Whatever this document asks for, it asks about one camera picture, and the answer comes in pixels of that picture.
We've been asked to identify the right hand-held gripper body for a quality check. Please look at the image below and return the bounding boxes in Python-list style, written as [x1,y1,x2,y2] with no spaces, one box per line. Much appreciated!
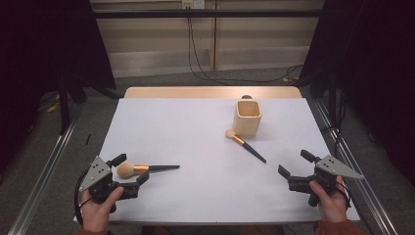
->
[287,155,365,208]

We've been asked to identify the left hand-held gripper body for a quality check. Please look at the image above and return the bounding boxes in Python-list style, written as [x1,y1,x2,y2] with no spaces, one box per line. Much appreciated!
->
[78,156,141,213]

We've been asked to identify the large round makeup brush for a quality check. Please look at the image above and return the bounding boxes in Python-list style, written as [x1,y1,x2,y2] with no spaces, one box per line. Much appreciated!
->
[116,162,181,179]

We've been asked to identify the small makeup brush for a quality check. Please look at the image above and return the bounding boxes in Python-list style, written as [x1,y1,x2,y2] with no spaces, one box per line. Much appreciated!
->
[224,128,267,165]

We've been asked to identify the cream square brush holder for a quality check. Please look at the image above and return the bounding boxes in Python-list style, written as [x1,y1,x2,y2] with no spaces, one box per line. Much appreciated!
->
[232,99,263,137]

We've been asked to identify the person's right hand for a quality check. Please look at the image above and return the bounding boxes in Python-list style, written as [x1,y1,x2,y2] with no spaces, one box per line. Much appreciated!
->
[308,175,350,223]

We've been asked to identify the person's left hand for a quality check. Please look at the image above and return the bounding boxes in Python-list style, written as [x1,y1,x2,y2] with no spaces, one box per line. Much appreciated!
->
[79,185,125,233]

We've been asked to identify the black metal stand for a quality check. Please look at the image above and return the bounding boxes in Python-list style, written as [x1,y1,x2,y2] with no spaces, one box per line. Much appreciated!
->
[57,76,71,135]
[327,71,339,128]

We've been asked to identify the white table mat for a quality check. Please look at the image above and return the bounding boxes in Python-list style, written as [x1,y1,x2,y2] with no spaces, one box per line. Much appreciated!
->
[72,97,361,225]

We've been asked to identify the yellow floor tape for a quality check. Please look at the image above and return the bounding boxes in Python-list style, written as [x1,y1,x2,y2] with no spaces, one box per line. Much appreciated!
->
[46,94,62,114]

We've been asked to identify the black curtain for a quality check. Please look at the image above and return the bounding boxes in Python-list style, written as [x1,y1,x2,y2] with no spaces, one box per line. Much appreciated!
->
[0,0,116,174]
[298,0,415,187]

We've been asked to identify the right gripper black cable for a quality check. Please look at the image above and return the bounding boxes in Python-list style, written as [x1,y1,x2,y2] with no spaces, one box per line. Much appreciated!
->
[336,180,352,210]

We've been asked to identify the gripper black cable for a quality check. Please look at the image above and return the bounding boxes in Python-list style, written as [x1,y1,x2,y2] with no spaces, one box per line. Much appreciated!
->
[336,180,352,210]
[73,169,94,226]

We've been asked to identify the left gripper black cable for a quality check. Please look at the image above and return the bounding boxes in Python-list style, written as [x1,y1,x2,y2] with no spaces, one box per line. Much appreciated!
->
[73,169,94,226]

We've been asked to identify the metal floor rail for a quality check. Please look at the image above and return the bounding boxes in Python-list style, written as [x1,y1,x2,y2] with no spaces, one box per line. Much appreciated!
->
[312,99,399,235]
[7,107,82,235]

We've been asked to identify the black floor cables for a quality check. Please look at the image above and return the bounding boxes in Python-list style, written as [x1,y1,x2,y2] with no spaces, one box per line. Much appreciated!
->
[321,92,346,158]

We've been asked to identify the black cable on wall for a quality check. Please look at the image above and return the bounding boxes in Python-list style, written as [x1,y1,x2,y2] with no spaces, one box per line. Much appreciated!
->
[187,8,304,86]

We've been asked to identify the black horizontal frame bar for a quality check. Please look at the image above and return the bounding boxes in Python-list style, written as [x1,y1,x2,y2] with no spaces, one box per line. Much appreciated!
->
[92,9,324,19]

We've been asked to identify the white wall socket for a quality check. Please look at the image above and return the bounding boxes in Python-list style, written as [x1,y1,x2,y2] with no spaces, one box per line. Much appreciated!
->
[181,0,206,10]

